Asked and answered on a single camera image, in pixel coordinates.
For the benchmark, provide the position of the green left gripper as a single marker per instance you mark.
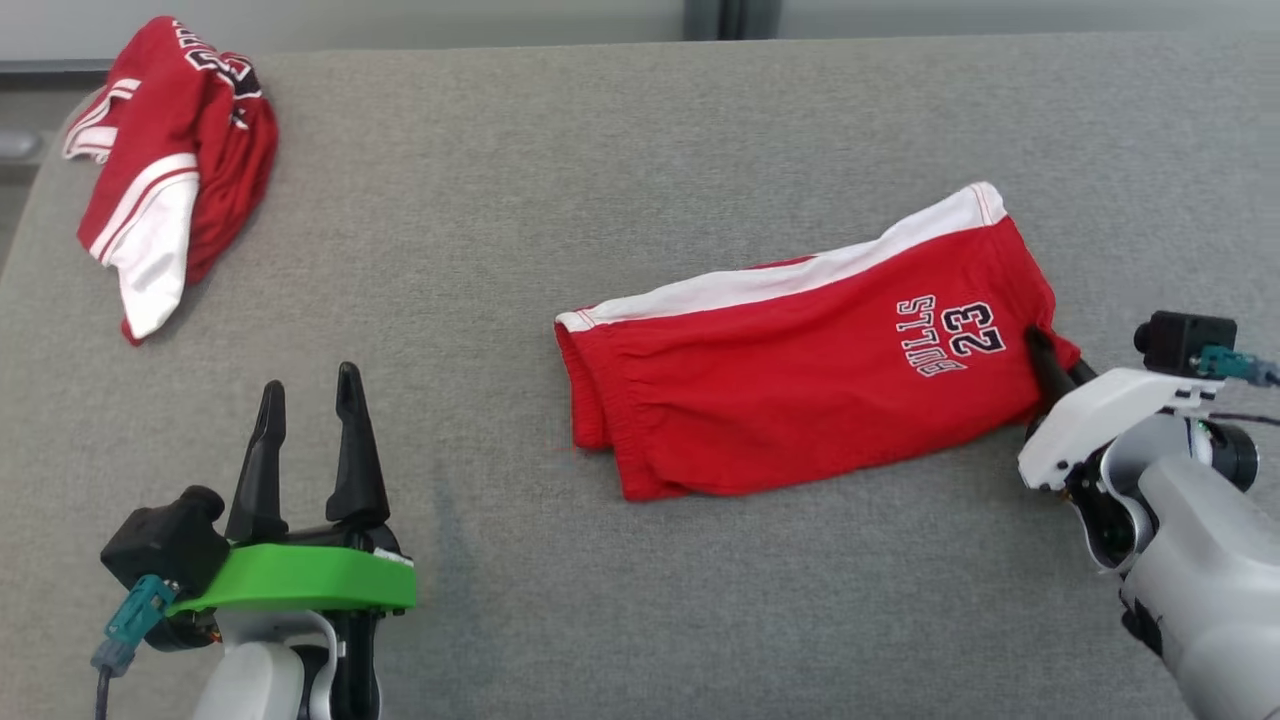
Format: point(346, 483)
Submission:
point(300, 580)

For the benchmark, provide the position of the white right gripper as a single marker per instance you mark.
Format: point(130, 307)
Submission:
point(1100, 410)

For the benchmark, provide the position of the red shorts with white stripe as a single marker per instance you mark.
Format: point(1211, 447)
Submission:
point(800, 380)

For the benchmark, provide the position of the red Bulls 23 jersey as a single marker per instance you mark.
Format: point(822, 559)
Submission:
point(160, 130)

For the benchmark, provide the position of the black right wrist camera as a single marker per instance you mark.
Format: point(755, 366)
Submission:
point(1185, 340)

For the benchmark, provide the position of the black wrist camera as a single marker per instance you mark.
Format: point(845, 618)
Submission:
point(1185, 340)
point(165, 545)

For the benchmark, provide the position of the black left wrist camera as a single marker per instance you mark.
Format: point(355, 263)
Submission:
point(165, 545)

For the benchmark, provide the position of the grey partition post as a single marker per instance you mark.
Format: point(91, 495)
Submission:
point(730, 18)

